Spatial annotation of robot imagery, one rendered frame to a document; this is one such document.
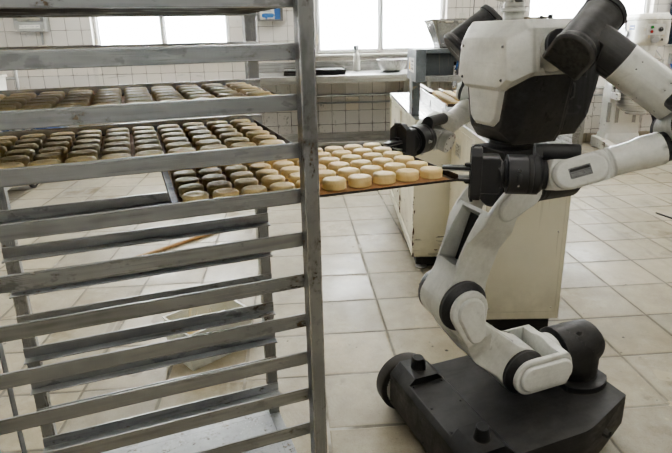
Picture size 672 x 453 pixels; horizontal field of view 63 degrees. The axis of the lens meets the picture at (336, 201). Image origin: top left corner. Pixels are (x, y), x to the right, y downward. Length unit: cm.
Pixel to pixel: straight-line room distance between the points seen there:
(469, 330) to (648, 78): 74
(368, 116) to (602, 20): 494
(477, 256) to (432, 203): 144
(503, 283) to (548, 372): 68
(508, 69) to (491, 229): 41
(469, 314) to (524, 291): 94
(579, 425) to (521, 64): 105
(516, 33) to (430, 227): 175
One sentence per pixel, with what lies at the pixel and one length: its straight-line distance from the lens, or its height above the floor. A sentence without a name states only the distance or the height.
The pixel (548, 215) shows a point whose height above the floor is 55.
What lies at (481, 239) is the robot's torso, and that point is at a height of 74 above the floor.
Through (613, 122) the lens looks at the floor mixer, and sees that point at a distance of 654.
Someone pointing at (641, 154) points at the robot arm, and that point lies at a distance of 130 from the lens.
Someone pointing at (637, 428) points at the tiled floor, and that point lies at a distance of 217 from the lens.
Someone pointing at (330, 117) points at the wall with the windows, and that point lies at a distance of 608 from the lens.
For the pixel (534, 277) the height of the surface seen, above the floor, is 28.
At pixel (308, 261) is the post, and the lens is 107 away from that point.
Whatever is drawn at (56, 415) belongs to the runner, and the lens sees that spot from 119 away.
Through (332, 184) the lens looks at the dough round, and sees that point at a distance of 111.
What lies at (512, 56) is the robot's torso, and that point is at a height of 120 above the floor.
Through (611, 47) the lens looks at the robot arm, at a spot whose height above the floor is 122.
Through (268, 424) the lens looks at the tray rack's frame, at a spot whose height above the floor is 15.
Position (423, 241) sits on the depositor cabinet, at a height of 18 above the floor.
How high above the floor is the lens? 126
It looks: 17 degrees down
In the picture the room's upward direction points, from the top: 1 degrees counter-clockwise
